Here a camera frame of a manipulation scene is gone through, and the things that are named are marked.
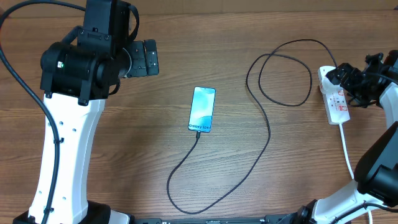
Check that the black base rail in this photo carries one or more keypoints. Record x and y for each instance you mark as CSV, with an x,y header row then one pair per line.
x,y
268,219

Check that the blue screen smartphone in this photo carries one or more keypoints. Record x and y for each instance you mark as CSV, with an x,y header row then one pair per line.
x,y
201,113

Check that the white power strip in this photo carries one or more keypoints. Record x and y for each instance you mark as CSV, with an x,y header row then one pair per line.
x,y
335,102

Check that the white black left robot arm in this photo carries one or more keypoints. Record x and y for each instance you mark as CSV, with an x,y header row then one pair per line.
x,y
79,73

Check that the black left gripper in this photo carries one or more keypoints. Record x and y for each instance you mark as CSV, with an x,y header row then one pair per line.
x,y
138,51

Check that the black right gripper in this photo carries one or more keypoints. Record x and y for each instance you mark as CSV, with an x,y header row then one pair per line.
x,y
352,73

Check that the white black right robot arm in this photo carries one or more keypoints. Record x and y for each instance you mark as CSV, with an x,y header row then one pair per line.
x,y
375,177

